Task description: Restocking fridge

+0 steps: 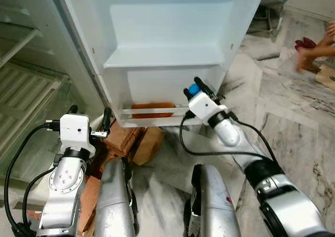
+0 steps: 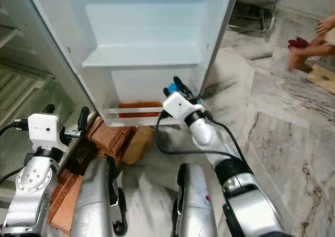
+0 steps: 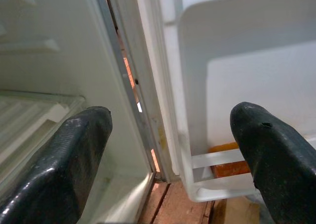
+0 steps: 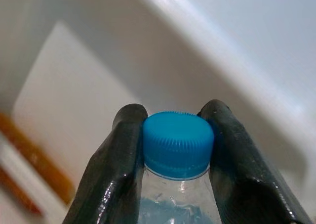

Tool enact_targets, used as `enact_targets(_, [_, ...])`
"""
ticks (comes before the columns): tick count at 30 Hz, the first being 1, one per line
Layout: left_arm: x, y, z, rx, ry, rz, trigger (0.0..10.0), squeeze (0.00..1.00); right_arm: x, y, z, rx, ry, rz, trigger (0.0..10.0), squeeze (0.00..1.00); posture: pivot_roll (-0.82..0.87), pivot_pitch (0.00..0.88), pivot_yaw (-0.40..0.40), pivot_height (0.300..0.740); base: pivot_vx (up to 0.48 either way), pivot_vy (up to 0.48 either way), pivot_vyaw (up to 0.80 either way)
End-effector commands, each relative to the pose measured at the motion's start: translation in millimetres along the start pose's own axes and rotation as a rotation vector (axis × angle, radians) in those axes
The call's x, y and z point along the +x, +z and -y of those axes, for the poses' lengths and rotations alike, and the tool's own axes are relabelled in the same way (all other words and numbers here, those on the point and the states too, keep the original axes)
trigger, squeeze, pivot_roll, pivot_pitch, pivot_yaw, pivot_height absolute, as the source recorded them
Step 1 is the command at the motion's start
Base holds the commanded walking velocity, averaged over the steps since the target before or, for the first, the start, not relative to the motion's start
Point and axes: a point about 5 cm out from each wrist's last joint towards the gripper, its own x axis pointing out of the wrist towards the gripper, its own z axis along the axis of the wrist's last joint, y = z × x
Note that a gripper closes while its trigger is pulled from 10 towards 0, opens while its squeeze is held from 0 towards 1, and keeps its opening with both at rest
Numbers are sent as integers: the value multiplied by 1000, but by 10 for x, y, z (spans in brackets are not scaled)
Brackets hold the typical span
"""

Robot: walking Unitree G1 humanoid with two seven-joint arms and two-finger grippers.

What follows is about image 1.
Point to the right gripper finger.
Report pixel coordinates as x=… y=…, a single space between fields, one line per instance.
x=205 y=88
x=187 y=94

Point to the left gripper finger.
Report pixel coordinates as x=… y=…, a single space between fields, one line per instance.
x=107 y=119
x=72 y=110

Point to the grey refrigerator door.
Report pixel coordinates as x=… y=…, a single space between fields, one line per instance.
x=167 y=22

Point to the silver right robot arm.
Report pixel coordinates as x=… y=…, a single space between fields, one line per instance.
x=261 y=174

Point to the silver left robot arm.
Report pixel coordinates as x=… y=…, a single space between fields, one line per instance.
x=65 y=190

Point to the white fridge door shelf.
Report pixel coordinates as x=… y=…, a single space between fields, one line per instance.
x=167 y=55

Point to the red brick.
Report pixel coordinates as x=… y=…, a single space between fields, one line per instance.
x=88 y=200
x=121 y=137

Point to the orange brown packet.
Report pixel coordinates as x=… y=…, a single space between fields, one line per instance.
x=152 y=106

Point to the clear ribbed crisper cover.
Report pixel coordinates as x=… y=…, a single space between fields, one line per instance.
x=26 y=96

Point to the light brown block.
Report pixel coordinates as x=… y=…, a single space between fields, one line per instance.
x=151 y=144

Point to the silver left robot leg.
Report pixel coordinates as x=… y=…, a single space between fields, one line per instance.
x=112 y=195

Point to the silver robot leg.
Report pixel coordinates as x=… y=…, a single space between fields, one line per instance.
x=212 y=200
x=112 y=195

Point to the brown cardboard box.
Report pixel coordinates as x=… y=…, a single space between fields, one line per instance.
x=326 y=76

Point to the dark red cloth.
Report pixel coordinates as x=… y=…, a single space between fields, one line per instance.
x=302 y=43

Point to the silver right robot leg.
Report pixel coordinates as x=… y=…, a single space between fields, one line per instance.
x=212 y=200

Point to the grey refrigerator cabinet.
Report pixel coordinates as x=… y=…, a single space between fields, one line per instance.
x=31 y=12

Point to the silver door shelf rail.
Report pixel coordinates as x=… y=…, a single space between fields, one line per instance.
x=125 y=113

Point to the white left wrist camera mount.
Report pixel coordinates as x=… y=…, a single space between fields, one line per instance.
x=73 y=132

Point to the metal frame stand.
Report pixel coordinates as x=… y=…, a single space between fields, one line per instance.
x=269 y=14

